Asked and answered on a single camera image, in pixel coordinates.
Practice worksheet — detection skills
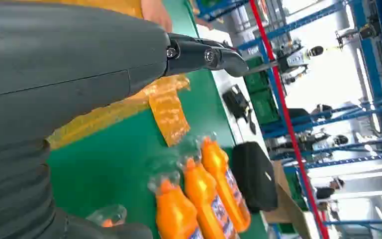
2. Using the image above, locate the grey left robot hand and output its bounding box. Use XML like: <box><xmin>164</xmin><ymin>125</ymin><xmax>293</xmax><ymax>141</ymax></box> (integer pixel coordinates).
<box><xmin>0</xmin><ymin>0</ymin><xmax>250</xmax><ymax>239</ymax></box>

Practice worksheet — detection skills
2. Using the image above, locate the orange drink bottle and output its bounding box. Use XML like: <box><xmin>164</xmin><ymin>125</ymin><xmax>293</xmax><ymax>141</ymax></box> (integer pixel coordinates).
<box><xmin>148</xmin><ymin>171</ymin><xmax>205</xmax><ymax>239</ymax></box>
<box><xmin>199</xmin><ymin>131</ymin><xmax>252</xmax><ymax>233</ymax></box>
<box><xmin>178</xmin><ymin>148</ymin><xmax>238</xmax><ymax>239</ymax></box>
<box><xmin>85</xmin><ymin>204</ymin><xmax>127</xmax><ymax>228</ymax></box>

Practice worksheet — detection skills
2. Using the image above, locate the person's hand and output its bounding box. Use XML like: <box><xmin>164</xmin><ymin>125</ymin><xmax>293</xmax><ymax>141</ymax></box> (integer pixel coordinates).
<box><xmin>141</xmin><ymin>0</ymin><xmax>173</xmax><ymax>33</ymax></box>

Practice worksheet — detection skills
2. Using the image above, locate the green table mat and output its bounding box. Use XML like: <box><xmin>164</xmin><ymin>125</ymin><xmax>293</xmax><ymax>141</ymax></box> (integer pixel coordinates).
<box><xmin>46</xmin><ymin>0</ymin><xmax>269</xmax><ymax>239</ymax></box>

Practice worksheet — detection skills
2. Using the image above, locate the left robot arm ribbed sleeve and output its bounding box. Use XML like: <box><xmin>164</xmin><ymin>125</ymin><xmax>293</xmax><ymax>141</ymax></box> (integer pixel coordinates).
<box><xmin>0</xmin><ymin>140</ymin><xmax>60</xmax><ymax>239</ymax></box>

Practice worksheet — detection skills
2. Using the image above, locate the black bag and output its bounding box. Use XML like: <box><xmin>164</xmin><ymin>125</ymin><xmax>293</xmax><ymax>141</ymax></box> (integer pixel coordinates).
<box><xmin>232</xmin><ymin>141</ymin><xmax>279</xmax><ymax>214</ymax></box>

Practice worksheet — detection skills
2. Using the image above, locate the background humanoid robot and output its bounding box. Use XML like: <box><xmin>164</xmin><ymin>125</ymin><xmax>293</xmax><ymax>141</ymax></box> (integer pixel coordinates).
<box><xmin>277</xmin><ymin>45</ymin><xmax>325</xmax><ymax>75</ymax></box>

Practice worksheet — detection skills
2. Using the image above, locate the brown cardboard box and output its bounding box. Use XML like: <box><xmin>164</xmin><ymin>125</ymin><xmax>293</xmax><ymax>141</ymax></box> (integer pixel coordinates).
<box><xmin>263</xmin><ymin>160</ymin><xmax>314</xmax><ymax>239</ymax></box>

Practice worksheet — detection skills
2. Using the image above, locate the person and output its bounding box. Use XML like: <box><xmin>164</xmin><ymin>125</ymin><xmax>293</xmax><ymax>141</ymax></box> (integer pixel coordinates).
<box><xmin>315</xmin><ymin>177</ymin><xmax>345</xmax><ymax>202</ymax></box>

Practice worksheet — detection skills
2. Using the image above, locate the black device with cable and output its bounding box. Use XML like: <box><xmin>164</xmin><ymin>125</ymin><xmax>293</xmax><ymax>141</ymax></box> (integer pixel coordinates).
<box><xmin>222</xmin><ymin>84</ymin><xmax>258</xmax><ymax>135</ymax></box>

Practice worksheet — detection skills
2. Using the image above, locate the red post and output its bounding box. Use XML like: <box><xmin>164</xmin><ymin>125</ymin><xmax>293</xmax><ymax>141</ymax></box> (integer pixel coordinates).
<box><xmin>248</xmin><ymin>0</ymin><xmax>330</xmax><ymax>239</ymax></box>

